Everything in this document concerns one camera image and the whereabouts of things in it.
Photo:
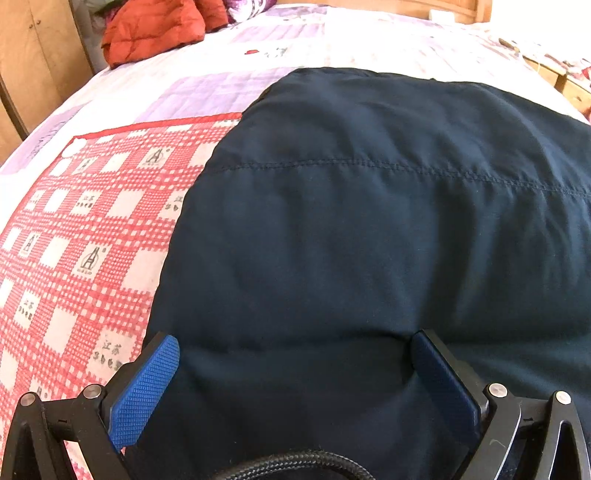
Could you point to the white charger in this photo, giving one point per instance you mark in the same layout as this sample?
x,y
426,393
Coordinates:
x,y
452,17

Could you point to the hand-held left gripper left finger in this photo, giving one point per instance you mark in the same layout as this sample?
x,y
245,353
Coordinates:
x,y
152,387

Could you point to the wooden two-drawer nightstand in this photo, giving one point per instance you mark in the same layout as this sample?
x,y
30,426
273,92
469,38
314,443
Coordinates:
x,y
572,92

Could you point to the purple patterned pillow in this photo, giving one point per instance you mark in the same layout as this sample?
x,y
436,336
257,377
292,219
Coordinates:
x,y
249,9

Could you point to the orange-red down jacket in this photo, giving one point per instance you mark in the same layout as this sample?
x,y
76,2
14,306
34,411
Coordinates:
x,y
152,32

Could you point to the purple patchwork bed sheet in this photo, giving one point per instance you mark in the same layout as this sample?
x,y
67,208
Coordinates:
x,y
184,74

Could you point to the wooden wardrobe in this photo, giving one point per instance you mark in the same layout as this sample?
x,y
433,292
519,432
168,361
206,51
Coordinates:
x,y
37,55

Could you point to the wooden headboard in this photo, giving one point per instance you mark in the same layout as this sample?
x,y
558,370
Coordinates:
x,y
452,7

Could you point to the red checkered cloth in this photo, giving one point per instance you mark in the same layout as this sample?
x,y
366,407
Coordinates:
x,y
92,258

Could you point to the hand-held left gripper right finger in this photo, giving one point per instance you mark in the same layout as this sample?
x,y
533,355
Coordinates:
x,y
443,383

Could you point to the dark navy jacket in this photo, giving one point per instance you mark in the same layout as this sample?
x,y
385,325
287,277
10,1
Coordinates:
x,y
346,230

